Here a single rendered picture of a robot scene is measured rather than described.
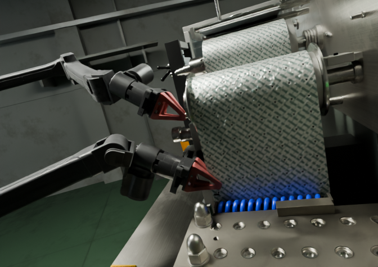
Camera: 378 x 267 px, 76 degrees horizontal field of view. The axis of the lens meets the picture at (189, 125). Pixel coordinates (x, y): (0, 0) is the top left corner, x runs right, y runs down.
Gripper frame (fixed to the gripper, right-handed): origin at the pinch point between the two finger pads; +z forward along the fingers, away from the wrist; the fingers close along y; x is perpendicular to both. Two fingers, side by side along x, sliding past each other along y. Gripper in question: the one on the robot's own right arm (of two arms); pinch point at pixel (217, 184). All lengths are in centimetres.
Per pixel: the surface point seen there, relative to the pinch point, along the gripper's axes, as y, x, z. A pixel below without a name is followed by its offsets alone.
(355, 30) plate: -6.0, 37.0, 14.1
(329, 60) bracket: -3.6, 30.7, 11.5
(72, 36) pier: -258, -11, -245
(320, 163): 0.3, 12.4, 16.8
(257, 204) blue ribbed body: 3.3, 0.9, 8.6
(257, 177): 0.3, 4.9, 7.2
